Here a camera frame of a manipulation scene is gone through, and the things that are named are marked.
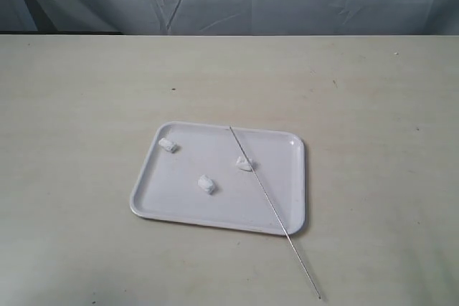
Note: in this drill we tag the thin metal skewer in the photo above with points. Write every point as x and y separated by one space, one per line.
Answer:
277 216

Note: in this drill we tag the white foam cube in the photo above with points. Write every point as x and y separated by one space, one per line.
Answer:
206 184
168 145
245 164

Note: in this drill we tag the white plastic tray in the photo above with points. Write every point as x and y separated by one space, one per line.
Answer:
167 188

